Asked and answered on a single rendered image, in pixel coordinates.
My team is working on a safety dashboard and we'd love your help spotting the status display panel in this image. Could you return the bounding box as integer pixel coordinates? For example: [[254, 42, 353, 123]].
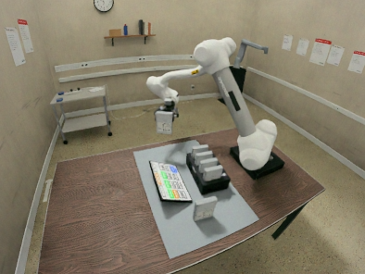
[[149, 161, 193, 203]]

